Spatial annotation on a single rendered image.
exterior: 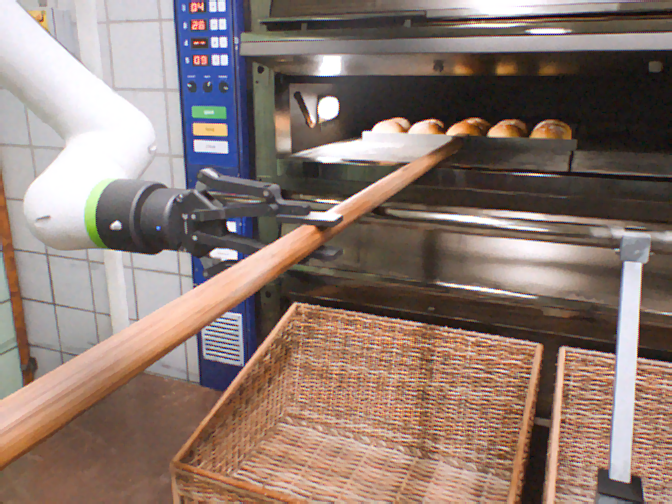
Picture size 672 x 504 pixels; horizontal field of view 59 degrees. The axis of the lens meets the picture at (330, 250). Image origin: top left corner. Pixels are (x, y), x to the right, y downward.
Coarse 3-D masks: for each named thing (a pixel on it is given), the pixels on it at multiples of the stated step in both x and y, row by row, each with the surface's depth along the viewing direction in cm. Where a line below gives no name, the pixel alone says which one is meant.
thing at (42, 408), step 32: (416, 160) 109; (384, 192) 85; (256, 256) 53; (288, 256) 57; (224, 288) 47; (256, 288) 51; (160, 320) 40; (192, 320) 42; (96, 352) 35; (128, 352) 37; (160, 352) 39; (32, 384) 32; (64, 384) 32; (96, 384) 34; (0, 416) 29; (32, 416) 30; (64, 416) 32; (0, 448) 28; (32, 448) 31
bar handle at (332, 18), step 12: (360, 12) 107; (372, 12) 106; (384, 12) 105; (396, 12) 104; (408, 12) 104; (420, 12) 103; (264, 24) 115; (276, 24) 114; (288, 24) 113; (408, 24) 104
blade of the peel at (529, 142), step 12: (372, 132) 162; (384, 132) 161; (420, 144) 158; (432, 144) 157; (480, 144) 152; (492, 144) 151; (504, 144) 150; (516, 144) 149; (528, 144) 148; (540, 144) 147; (552, 144) 146; (564, 144) 145; (576, 144) 144
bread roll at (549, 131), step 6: (546, 126) 148; (552, 126) 147; (558, 126) 149; (534, 132) 149; (540, 132) 148; (546, 132) 147; (552, 132) 147; (558, 132) 146; (564, 132) 146; (570, 138) 147
